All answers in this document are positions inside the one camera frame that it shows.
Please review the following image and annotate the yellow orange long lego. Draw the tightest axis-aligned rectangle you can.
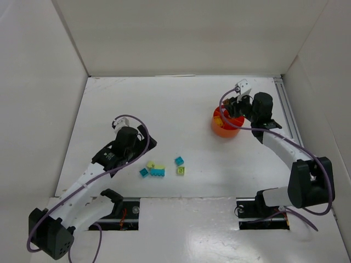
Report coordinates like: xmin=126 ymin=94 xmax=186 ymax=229
xmin=213 ymin=116 xmax=223 ymax=127

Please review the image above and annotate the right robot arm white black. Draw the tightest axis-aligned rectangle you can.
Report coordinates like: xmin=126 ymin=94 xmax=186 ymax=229
xmin=219 ymin=92 xmax=335 ymax=216

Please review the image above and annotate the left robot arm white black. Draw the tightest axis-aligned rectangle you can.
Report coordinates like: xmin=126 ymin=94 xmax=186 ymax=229
xmin=26 ymin=123 xmax=157 ymax=260

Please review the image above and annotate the pale yellow small lego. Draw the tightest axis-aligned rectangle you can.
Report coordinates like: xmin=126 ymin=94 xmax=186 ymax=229
xmin=146 ymin=161 xmax=155 ymax=170

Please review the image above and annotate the pale yellow long lego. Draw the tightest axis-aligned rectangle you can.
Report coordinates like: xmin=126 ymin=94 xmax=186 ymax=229
xmin=154 ymin=164 xmax=165 ymax=170

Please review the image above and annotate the teal long lego brick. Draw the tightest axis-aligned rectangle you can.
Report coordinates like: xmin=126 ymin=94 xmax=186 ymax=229
xmin=150 ymin=168 xmax=165 ymax=177

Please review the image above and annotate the teal small lego left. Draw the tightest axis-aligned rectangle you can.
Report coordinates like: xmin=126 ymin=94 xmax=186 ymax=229
xmin=139 ymin=168 xmax=149 ymax=178

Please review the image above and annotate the teal small lego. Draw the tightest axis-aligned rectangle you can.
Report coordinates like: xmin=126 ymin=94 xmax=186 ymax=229
xmin=174 ymin=156 xmax=184 ymax=166
xmin=139 ymin=168 xmax=149 ymax=178

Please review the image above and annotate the teal small lego middle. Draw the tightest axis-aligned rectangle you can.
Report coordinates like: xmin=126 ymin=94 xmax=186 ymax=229
xmin=174 ymin=156 xmax=184 ymax=166

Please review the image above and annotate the lime green lego brick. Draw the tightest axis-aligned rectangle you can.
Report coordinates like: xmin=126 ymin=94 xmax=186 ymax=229
xmin=177 ymin=166 xmax=185 ymax=176

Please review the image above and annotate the orange round divided container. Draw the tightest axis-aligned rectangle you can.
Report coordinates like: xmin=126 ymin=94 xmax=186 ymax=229
xmin=211 ymin=105 xmax=245 ymax=138

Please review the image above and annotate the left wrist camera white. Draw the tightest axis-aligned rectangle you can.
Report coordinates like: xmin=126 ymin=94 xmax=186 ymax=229
xmin=111 ymin=117 xmax=130 ymax=134

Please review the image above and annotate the aluminium rail right side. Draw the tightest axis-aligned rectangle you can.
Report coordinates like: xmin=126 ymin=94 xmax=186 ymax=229
xmin=273 ymin=77 xmax=303 ymax=146

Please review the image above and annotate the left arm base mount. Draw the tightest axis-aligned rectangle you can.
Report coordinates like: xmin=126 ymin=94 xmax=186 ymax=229
xmin=89 ymin=189 xmax=140 ymax=231

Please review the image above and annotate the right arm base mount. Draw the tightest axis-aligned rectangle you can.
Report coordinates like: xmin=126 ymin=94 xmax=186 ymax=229
xmin=234 ymin=190 xmax=290 ymax=230

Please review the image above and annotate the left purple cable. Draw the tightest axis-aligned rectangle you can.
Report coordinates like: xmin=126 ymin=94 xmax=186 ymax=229
xmin=26 ymin=114 xmax=151 ymax=263

